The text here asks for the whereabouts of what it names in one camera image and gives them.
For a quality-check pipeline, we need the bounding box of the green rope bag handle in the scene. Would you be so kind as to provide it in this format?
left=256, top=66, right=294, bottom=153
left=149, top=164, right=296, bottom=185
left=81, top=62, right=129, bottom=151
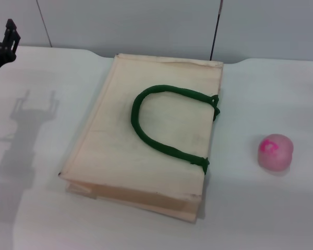
left=130, top=84, right=221, bottom=174

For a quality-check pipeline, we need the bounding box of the cream canvas handbag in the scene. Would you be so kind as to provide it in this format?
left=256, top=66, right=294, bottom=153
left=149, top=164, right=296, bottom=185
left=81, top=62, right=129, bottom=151
left=57, top=53, right=224, bottom=224

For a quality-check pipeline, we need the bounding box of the pink peach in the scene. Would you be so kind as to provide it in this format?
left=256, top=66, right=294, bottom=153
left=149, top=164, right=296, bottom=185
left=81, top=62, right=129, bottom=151
left=257, top=133, right=294, bottom=172

